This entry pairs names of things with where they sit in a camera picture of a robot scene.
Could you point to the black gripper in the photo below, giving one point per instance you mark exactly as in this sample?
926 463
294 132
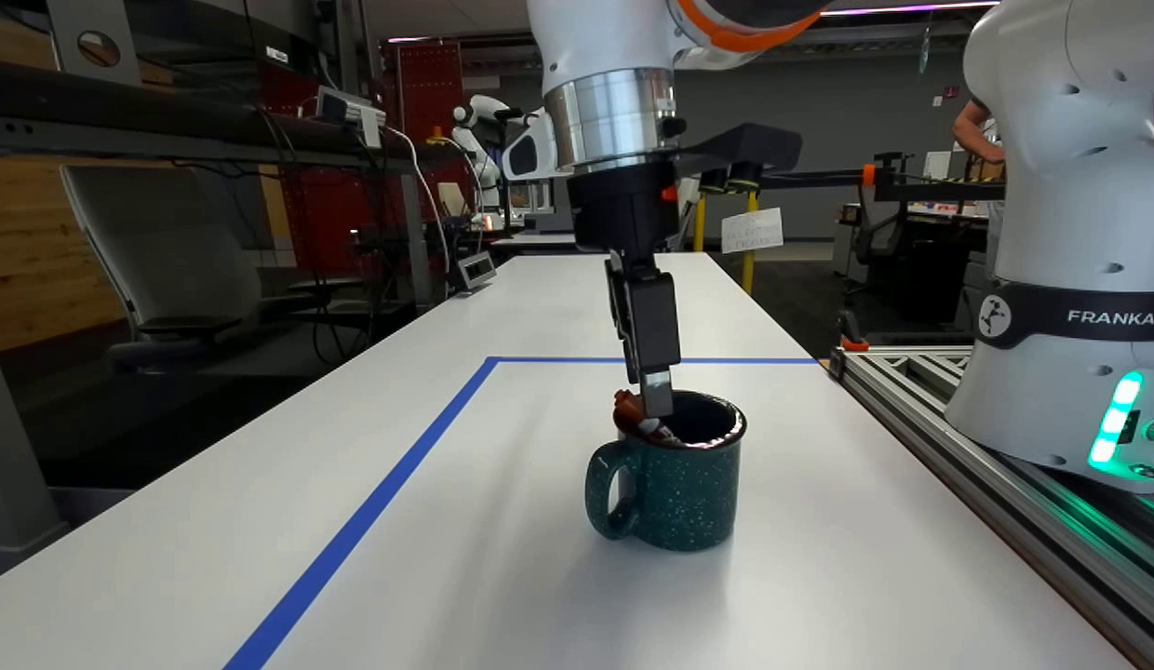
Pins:
621 206

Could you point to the red dry-erase marker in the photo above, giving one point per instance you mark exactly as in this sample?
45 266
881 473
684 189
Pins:
629 411

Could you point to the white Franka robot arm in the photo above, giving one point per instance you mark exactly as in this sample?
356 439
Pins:
1072 189

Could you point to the small white background robot arm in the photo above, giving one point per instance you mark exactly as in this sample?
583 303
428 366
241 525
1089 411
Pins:
480 155

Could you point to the white paper sign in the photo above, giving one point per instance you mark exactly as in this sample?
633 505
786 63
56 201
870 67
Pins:
752 233

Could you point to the small grey tabletop device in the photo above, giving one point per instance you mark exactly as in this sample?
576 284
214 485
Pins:
473 271

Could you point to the dark green speckled mug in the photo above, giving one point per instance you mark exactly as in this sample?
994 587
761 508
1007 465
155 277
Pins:
675 496

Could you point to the blue tape line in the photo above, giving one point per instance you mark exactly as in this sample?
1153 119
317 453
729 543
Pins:
394 478

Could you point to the black boom pole orange clamps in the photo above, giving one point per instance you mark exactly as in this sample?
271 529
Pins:
926 184

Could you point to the red metal cabinet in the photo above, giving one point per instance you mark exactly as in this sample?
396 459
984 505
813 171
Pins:
323 210

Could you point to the white box on shelf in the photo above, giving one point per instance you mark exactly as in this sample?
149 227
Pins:
356 112

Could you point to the grey chair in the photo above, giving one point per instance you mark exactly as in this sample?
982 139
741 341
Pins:
169 246

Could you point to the black metal shelf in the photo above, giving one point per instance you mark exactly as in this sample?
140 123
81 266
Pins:
132 117

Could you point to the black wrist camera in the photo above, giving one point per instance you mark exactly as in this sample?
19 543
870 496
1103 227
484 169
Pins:
747 145

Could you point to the aluminium rail mounting frame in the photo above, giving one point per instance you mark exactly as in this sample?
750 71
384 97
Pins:
1048 534

